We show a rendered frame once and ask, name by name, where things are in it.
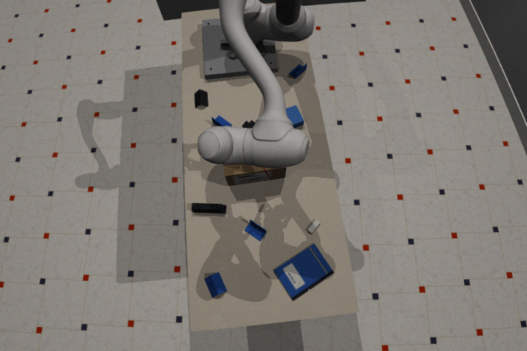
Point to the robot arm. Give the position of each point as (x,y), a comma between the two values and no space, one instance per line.
(271,141)

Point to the blue notebook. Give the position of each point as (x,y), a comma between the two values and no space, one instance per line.
(303,271)

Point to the brown cardboard box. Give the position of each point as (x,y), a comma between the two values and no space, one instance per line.
(242,174)

